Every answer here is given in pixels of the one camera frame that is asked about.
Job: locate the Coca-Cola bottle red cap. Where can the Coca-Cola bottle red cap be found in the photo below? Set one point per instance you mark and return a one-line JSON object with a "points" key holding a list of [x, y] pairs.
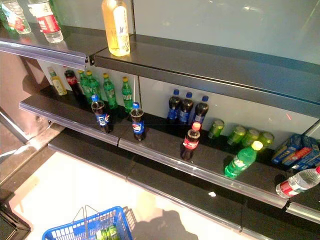
{"points": [[72, 83], [191, 142]]}

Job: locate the blue plastic shopping basket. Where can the blue plastic shopping basket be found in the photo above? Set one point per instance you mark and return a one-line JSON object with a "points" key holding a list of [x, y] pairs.
{"points": [[62, 232]]}

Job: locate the Pepsi bottle globe logo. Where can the Pepsi bottle globe logo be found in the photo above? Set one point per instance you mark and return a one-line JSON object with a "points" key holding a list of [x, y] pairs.
{"points": [[138, 125]]}

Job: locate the green soda can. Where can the green soda can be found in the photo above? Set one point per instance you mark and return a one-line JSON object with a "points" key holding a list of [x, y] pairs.
{"points": [[250, 137], [216, 128], [104, 234], [236, 135], [267, 138], [113, 231]]}

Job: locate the Pepsi bottle cartoon label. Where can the Pepsi bottle cartoon label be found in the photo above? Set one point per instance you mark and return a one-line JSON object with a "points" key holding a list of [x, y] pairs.
{"points": [[102, 117]]}

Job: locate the dark grey high shelf board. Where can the dark grey high shelf board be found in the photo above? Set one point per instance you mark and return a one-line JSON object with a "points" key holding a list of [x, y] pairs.
{"points": [[200, 67]]}

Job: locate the black base shelf board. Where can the black base shelf board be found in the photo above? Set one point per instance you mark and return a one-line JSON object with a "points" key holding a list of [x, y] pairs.
{"points": [[175, 187]]}

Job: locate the white paper scrap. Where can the white paper scrap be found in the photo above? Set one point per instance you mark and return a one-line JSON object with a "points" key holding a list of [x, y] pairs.
{"points": [[212, 194]]}

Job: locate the large yellow tea bottle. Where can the large yellow tea bottle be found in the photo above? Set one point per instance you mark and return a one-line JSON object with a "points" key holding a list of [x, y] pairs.
{"points": [[116, 30]]}

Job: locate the small yellow tea bottle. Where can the small yellow tea bottle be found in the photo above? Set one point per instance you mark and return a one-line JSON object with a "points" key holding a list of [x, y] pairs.
{"points": [[58, 86]]}

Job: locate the blue and red snack box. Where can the blue and red snack box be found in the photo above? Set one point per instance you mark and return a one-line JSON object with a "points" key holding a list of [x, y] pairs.
{"points": [[298, 155]]}

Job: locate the brown glossy side panel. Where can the brown glossy side panel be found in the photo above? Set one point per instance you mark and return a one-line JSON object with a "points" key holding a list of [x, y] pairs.
{"points": [[15, 82]]}

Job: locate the water bottle red label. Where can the water bottle red label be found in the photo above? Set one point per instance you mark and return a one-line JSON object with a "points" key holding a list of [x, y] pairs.
{"points": [[17, 17], [47, 20]]}

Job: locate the clear water bottle red cap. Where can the clear water bottle red cap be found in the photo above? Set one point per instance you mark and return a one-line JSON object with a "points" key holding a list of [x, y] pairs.
{"points": [[297, 183]]}

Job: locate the black display counter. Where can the black display counter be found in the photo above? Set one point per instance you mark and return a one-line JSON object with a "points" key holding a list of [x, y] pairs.
{"points": [[12, 225]]}

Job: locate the green plastic bottle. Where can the green plastic bottle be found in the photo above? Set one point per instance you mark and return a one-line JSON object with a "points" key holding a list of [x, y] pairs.
{"points": [[3, 17]]}

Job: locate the black shelf board clear rail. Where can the black shelf board clear rail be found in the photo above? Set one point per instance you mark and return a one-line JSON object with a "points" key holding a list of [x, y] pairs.
{"points": [[160, 147]]}

